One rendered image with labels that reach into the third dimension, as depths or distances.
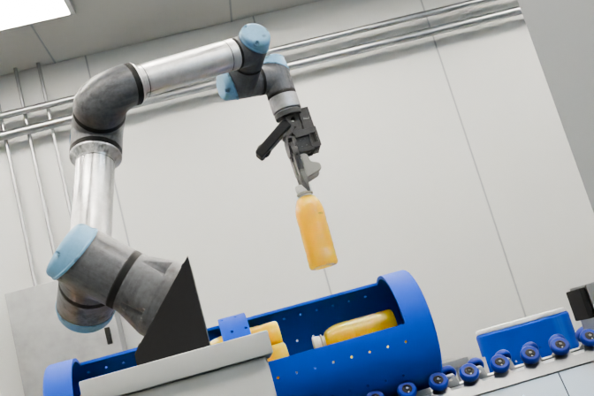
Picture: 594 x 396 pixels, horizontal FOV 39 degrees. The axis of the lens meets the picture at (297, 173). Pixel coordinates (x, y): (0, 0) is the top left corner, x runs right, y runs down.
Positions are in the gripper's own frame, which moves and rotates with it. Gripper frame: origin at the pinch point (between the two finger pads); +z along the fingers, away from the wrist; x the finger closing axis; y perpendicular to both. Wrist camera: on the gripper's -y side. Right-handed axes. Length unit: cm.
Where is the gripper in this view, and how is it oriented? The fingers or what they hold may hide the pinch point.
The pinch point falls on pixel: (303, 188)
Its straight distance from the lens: 210.8
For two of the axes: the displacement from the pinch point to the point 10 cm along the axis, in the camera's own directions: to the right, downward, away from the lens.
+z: 3.0, 9.3, -2.2
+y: 9.5, -2.8, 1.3
